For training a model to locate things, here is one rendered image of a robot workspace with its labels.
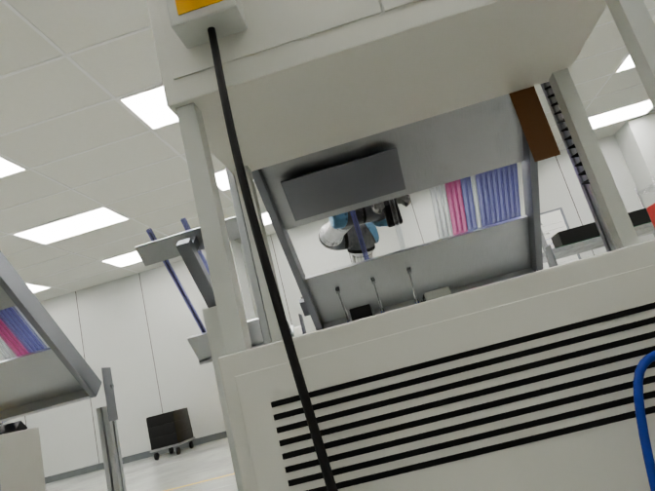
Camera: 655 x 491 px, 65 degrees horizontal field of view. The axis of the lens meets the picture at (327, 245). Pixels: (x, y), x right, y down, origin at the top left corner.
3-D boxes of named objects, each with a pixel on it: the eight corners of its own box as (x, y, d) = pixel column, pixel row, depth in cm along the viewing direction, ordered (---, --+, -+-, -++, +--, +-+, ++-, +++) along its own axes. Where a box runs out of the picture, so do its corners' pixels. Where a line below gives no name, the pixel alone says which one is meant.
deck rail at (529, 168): (537, 278, 153) (528, 266, 158) (543, 276, 153) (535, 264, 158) (521, 37, 113) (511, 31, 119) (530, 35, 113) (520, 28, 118)
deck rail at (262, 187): (319, 337, 159) (318, 323, 164) (325, 335, 159) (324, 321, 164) (232, 128, 119) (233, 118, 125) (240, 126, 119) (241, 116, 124)
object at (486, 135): (286, 237, 138) (285, 227, 142) (529, 167, 132) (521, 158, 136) (240, 125, 119) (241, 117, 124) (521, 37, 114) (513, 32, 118)
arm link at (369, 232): (352, 336, 229) (334, 218, 214) (383, 328, 232) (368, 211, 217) (360, 348, 218) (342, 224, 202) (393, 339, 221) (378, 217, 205)
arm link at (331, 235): (310, 230, 214) (328, 199, 167) (334, 225, 216) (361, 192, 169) (316, 257, 212) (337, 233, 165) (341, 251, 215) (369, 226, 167)
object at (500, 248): (323, 326, 161) (323, 320, 163) (533, 270, 155) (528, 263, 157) (305, 282, 150) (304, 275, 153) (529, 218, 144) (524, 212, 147)
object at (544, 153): (531, 164, 101) (476, 17, 109) (560, 156, 100) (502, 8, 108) (533, 162, 100) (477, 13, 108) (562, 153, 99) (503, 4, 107)
